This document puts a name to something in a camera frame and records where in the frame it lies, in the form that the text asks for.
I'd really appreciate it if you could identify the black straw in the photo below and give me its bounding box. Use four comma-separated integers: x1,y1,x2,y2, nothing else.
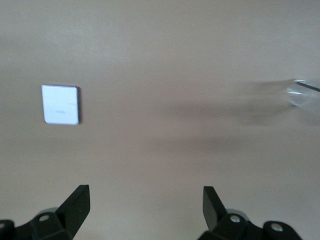
296,81,320,92

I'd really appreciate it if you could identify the brown table cover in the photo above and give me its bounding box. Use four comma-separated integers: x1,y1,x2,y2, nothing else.
0,0,320,240

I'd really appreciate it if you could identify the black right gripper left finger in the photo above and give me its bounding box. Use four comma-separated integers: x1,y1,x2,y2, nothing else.
0,184,91,240

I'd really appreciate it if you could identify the clear plastic cup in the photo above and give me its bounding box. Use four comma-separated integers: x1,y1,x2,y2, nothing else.
284,78,320,113

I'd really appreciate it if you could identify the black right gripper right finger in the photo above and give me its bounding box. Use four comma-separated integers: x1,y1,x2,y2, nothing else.
196,185,304,240

